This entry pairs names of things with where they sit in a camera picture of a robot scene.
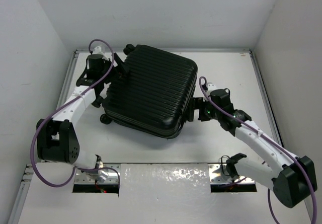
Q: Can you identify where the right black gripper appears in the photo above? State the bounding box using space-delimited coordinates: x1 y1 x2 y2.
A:
183 97 221 121

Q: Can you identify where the black suitcase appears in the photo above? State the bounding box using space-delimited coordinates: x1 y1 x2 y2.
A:
100 44 198 138

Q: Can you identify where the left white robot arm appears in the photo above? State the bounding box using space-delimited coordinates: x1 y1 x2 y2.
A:
37 52 129 169

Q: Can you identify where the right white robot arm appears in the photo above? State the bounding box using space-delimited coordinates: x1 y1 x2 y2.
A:
188 89 317 208

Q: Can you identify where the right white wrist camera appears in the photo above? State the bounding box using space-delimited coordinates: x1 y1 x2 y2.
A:
206 83 217 92

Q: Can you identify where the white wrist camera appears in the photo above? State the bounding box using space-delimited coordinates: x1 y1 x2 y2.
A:
206 83 217 92
92 45 104 55

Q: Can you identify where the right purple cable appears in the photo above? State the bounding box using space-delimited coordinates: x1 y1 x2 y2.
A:
199 77 317 224

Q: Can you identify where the purple cable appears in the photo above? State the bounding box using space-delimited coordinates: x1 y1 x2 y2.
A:
199 77 317 224
30 39 121 187

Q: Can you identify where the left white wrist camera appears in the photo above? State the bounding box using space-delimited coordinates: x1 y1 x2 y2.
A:
92 45 104 55

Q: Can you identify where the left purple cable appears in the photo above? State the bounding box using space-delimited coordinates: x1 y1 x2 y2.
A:
30 39 121 187

